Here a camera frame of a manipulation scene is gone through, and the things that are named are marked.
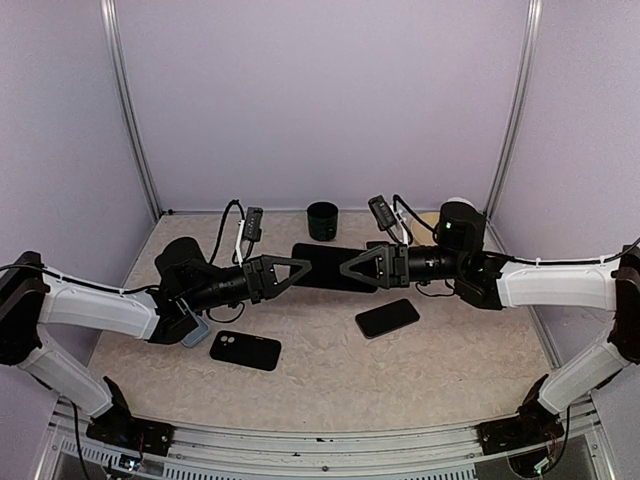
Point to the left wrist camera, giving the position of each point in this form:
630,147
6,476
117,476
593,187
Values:
249,233

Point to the black phone case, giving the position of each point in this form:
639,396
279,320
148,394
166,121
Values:
246,350

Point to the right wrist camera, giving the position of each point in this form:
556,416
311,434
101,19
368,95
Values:
387,220

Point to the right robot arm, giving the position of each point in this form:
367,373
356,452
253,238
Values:
493,281

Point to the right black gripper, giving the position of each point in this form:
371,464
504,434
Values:
392,266

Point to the pink phone case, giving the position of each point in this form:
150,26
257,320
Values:
374,244

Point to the aluminium frame post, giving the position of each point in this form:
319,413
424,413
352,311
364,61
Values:
111,26
517,107

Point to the light blue mug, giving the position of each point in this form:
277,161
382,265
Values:
461,200

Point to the beige round plate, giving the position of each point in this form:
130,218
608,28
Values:
421,234

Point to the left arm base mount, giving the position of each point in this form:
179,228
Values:
136,434

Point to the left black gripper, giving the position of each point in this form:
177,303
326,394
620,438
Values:
265,276

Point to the left aluminium frame post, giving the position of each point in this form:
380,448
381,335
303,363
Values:
111,26

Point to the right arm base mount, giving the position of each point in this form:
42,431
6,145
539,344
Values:
516,432

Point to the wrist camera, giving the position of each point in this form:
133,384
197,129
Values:
249,233
387,220

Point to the right aluminium frame post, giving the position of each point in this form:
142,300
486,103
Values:
517,107

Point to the dark green cup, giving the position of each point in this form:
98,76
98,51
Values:
322,221

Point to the light blue phone case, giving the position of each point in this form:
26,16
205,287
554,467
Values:
195,332

